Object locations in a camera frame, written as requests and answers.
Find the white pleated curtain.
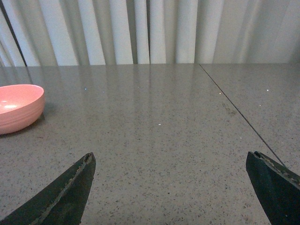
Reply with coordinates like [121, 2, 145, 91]
[0, 0, 300, 67]

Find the pink bowl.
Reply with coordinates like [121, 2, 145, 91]
[0, 84, 45, 135]

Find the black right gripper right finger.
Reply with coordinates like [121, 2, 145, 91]
[246, 151, 300, 225]

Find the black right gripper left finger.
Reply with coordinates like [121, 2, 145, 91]
[0, 152, 96, 225]

